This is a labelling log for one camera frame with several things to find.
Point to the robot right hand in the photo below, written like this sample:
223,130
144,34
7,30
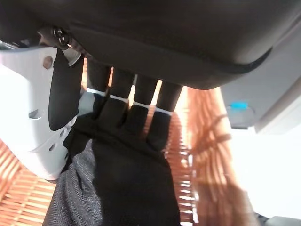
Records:
164,35

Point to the black garment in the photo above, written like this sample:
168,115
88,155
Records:
131,176

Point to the grey front-load washing machine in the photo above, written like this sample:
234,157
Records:
258,89

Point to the blue drain tag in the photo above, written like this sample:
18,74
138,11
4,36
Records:
238,105

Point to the woven wicker basket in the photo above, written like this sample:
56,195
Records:
211,164

